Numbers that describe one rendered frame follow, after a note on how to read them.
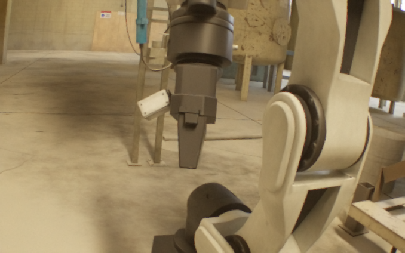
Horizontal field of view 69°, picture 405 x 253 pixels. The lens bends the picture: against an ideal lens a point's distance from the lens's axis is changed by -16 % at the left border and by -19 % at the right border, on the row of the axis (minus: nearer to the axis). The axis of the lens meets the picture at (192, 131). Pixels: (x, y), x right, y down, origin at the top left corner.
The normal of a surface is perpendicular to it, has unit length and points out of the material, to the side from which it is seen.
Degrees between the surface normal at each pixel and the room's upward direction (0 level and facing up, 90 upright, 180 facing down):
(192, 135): 73
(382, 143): 90
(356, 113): 83
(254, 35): 90
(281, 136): 90
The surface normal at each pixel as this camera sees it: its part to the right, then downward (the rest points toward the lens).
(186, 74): -0.04, -0.06
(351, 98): 0.34, 0.33
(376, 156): -0.73, 0.09
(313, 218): -0.93, -0.01
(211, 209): -0.58, -0.69
